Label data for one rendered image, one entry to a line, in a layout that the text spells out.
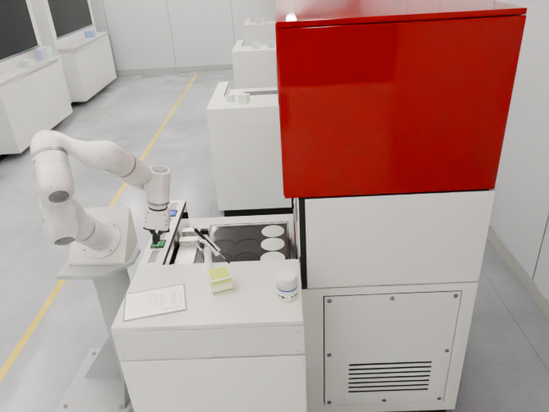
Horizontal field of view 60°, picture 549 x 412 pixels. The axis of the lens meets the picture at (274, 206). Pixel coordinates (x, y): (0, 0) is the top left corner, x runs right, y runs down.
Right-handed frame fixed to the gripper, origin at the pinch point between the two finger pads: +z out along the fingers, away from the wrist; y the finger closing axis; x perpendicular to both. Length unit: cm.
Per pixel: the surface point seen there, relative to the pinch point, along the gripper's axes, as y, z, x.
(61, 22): 276, 35, -608
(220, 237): -25.8, 3.8, -13.3
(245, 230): -36.2, 1.6, -17.9
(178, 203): -2.9, 2.4, -35.7
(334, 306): -76, 11, 16
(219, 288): -29.1, -6.5, 35.5
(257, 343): -44, 2, 50
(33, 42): 273, 48, -502
